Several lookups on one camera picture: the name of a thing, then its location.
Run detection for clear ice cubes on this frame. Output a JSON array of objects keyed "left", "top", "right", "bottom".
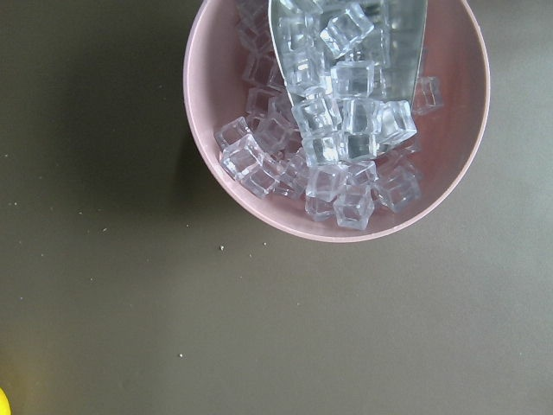
[{"left": 214, "top": 1, "right": 441, "bottom": 231}]

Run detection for metal ice scoop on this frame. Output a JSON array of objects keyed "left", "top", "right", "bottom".
[{"left": 268, "top": 1, "right": 428, "bottom": 165}]

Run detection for pink bowl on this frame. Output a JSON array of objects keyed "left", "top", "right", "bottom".
[{"left": 183, "top": 1, "right": 490, "bottom": 243}]

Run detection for yellow lemon near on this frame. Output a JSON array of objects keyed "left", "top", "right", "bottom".
[{"left": 0, "top": 388, "right": 12, "bottom": 415}]

